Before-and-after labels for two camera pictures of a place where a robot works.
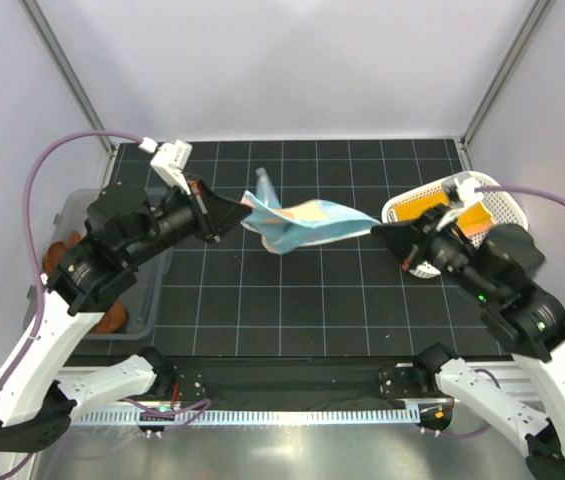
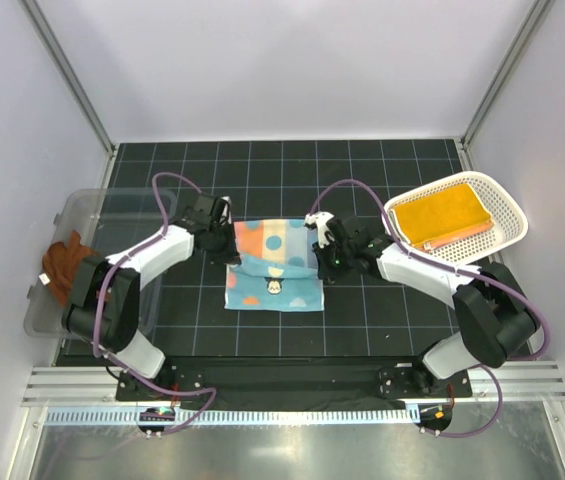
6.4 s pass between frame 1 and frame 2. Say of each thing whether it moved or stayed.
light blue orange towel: moved
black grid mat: stayed
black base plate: stayed
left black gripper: moved
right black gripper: moved
